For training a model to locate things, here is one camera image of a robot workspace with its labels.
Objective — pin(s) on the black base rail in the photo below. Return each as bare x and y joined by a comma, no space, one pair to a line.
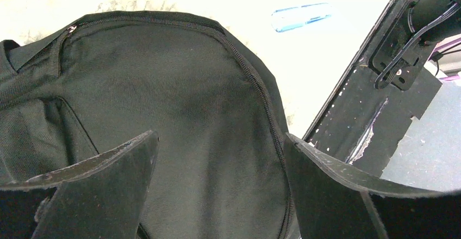
362,125

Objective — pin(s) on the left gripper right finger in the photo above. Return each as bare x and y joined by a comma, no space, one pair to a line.
334,199

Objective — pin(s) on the black student backpack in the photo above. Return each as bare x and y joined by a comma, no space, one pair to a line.
108,77

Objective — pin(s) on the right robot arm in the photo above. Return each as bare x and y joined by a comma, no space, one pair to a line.
415,28

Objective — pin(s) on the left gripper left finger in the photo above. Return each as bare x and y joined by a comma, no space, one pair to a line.
100,197

